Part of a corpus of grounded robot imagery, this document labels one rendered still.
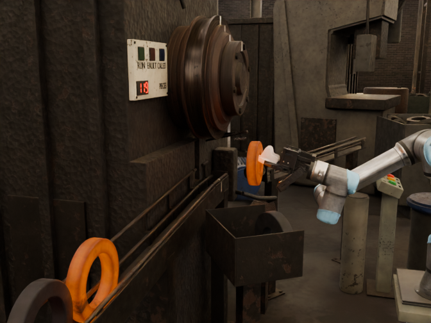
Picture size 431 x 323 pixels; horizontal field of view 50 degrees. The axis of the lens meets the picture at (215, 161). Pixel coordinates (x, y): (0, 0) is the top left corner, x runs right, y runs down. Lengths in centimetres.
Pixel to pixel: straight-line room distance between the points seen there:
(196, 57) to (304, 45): 293
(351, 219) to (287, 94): 229
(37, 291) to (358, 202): 180
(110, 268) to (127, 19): 72
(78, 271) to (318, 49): 370
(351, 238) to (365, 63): 199
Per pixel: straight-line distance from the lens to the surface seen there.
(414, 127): 374
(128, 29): 145
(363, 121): 435
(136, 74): 144
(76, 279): 103
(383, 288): 264
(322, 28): 444
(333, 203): 160
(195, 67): 161
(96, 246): 106
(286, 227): 131
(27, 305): 90
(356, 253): 251
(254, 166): 156
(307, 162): 159
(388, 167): 174
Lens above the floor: 116
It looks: 12 degrees down
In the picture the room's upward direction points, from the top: straight up
